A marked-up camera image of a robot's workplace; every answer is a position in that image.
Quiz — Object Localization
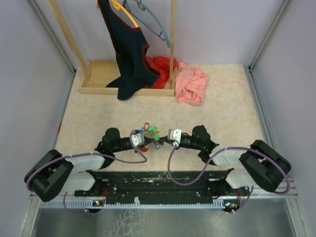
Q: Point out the green key tag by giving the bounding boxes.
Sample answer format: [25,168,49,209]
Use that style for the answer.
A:
[147,126,158,131]
[152,134,160,140]

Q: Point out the red key tag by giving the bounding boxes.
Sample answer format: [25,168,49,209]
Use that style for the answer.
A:
[144,122,150,129]

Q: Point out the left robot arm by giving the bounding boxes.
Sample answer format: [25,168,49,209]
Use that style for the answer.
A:
[24,128,157,202]

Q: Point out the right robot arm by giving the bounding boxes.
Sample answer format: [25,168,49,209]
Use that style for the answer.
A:
[160,125,291,196]

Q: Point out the pink cloth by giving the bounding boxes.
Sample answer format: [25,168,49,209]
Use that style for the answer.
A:
[175,62,209,106]

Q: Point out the red cloth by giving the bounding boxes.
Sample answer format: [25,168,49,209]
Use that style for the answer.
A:
[145,56,170,89]

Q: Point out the wooden clothes rack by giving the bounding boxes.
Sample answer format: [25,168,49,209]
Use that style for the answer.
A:
[47,0,176,96]

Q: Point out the navy blue tank top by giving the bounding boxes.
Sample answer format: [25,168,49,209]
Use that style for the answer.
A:
[98,0,160,100]

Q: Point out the blue grey hanger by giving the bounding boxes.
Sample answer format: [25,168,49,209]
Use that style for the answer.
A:
[122,0,171,48]

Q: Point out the yellow hanger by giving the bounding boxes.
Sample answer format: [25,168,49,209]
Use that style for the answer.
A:
[111,0,139,28]

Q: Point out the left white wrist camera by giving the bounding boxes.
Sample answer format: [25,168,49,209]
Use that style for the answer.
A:
[129,132,145,148]

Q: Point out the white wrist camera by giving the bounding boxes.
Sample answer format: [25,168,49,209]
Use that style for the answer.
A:
[129,132,145,148]
[167,129,182,144]

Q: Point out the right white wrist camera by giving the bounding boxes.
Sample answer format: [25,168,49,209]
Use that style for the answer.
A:
[167,129,182,144]

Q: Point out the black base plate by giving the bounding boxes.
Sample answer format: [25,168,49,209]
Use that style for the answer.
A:
[75,170,249,204]

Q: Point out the white slotted cable duct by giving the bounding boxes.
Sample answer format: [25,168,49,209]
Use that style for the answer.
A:
[39,198,237,208]

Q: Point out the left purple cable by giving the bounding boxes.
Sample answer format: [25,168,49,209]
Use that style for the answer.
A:
[26,132,148,193]

